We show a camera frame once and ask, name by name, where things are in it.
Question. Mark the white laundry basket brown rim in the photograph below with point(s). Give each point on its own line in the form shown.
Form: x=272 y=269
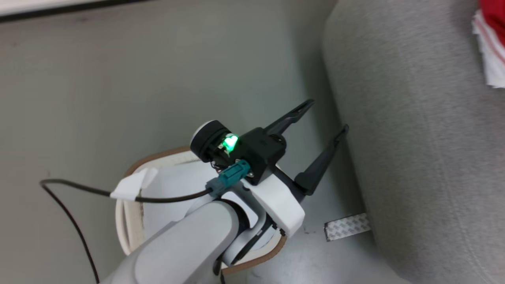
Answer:
x=131 y=227

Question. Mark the white and black baseboard strip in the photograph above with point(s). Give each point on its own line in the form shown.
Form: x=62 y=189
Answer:
x=47 y=7

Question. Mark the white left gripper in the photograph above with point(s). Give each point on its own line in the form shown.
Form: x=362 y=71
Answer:
x=278 y=201

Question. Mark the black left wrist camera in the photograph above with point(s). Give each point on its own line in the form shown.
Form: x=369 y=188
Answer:
x=258 y=152

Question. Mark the red and white garment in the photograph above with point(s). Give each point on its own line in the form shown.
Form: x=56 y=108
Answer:
x=493 y=47

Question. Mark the silver patterned tape strip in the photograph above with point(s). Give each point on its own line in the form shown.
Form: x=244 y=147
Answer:
x=347 y=227

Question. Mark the grey fabric sofa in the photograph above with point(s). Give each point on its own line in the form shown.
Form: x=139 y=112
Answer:
x=426 y=150

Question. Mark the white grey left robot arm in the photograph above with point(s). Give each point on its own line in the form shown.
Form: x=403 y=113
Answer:
x=185 y=244

